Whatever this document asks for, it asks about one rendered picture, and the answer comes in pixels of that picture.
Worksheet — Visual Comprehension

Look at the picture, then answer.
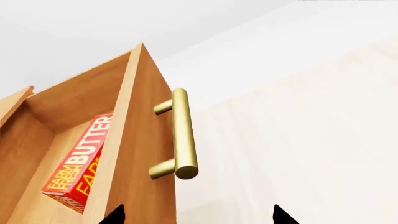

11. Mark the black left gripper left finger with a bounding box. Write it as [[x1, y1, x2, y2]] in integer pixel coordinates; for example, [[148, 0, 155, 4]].
[[99, 203, 126, 224]]

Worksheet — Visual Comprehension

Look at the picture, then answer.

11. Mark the wooden cabinet body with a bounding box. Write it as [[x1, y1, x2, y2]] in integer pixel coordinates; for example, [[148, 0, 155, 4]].
[[0, 85, 35, 128]]

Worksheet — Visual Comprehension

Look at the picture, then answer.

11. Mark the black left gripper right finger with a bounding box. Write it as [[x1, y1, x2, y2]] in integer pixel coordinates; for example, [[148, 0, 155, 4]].
[[273, 203, 300, 224]]

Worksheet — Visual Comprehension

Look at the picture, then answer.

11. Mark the red butter box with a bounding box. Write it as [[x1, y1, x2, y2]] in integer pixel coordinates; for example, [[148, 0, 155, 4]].
[[41, 114, 113, 215]]

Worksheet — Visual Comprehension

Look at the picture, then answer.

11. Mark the brass bar drawer handle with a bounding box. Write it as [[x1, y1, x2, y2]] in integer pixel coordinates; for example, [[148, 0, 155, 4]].
[[148, 87, 199, 180]]

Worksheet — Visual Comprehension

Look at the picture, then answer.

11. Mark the wooden cabinet drawer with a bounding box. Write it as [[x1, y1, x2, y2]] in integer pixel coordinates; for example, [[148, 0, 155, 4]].
[[0, 42, 178, 224]]

